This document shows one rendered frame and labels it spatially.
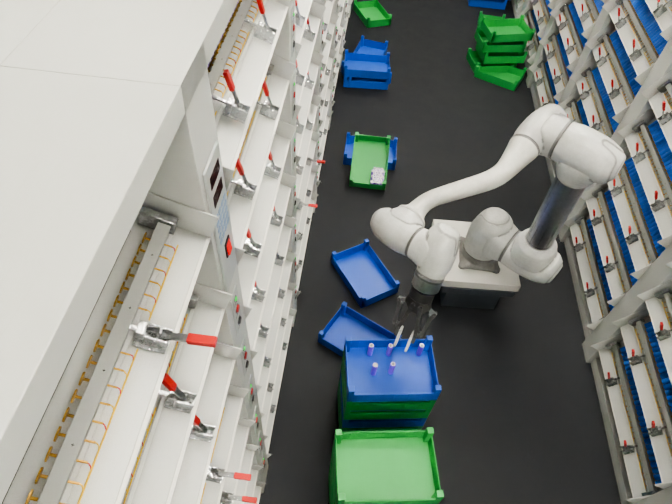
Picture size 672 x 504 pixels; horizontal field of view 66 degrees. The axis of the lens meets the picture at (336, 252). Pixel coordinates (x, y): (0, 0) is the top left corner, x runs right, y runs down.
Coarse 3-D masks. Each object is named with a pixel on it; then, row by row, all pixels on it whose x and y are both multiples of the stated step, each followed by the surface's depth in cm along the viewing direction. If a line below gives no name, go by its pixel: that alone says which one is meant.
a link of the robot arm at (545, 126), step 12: (540, 108) 166; (552, 108) 165; (528, 120) 165; (540, 120) 163; (552, 120) 162; (564, 120) 161; (516, 132) 165; (528, 132) 162; (540, 132) 161; (552, 132) 160; (540, 144) 162; (552, 144) 161
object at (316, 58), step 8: (312, 56) 205; (320, 56) 205; (312, 64) 207; (312, 72) 204; (312, 80) 201; (304, 88) 196; (312, 88) 198; (304, 96) 194; (304, 104) 191; (304, 112) 188; (296, 120) 184; (304, 120) 186; (296, 128) 180; (304, 128) 183; (296, 136) 179; (296, 144) 177; (296, 152) 175; (296, 160) 168
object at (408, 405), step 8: (344, 360) 183; (344, 368) 181; (344, 376) 180; (344, 384) 180; (344, 392) 180; (432, 400) 173; (352, 408) 176; (360, 408) 176; (368, 408) 176; (376, 408) 176; (384, 408) 177; (392, 408) 177; (400, 408) 177; (408, 408) 178; (416, 408) 178; (424, 408) 178
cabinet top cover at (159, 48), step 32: (64, 0) 66; (96, 0) 67; (128, 0) 67; (160, 0) 67; (192, 0) 68; (224, 0) 69; (32, 32) 61; (64, 32) 61; (96, 32) 62; (128, 32) 62; (160, 32) 63; (192, 32) 63; (32, 64) 57; (64, 64) 57; (96, 64) 58; (128, 64) 58; (160, 64) 59
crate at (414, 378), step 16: (352, 352) 182; (384, 352) 182; (400, 352) 183; (432, 352) 178; (352, 368) 178; (368, 368) 178; (384, 368) 179; (400, 368) 179; (416, 368) 179; (432, 368) 177; (352, 384) 174; (368, 384) 175; (384, 384) 175; (400, 384) 175; (416, 384) 176; (432, 384) 176; (352, 400) 170; (368, 400) 171; (384, 400) 171; (400, 400) 172; (416, 400) 172
